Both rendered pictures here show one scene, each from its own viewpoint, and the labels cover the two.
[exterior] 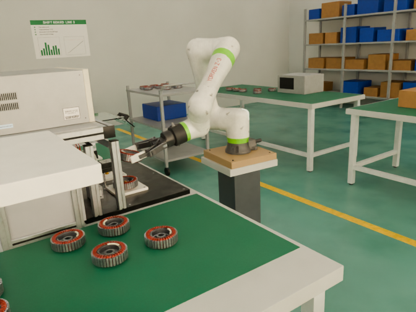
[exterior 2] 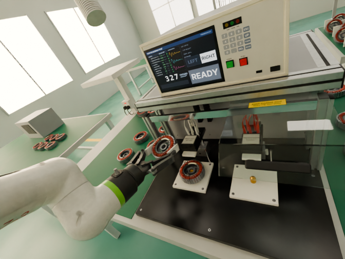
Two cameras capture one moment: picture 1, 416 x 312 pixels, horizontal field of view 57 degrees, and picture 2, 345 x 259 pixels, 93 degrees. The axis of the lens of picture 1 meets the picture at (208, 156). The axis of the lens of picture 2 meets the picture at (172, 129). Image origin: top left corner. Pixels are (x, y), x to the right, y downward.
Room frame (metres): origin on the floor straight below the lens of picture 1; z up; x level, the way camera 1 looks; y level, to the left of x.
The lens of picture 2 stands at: (2.12, 0.22, 1.35)
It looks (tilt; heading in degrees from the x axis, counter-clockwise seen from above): 32 degrees down; 162
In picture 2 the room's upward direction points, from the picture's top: 24 degrees counter-clockwise
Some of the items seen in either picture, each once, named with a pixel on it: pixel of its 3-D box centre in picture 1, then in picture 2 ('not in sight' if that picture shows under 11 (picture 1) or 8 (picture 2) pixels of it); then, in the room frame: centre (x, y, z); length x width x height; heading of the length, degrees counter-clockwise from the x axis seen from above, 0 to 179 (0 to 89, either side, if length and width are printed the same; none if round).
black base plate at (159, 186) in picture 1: (113, 184); (222, 178); (1.73, 0.46, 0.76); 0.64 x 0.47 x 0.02; 34
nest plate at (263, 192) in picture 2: (107, 174); (253, 182); (1.84, 0.52, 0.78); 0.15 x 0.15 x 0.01; 34
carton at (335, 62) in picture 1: (340, 62); not in sight; (8.09, -2.84, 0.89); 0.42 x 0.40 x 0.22; 36
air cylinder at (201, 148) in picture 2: (94, 191); (200, 148); (1.56, 0.50, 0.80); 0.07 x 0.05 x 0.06; 34
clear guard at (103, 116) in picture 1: (94, 123); (273, 125); (1.90, 0.56, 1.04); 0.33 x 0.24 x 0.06; 124
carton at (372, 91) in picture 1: (376, 90); not in sight; (7.39, -3.31, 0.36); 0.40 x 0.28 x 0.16; 125
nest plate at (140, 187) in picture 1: (125, 187); (193, 174); (1.64, 0.38, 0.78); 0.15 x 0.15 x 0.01; 34
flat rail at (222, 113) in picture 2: (88, 134); (212, 113); (1.69, 0.53, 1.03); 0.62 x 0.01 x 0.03; 34
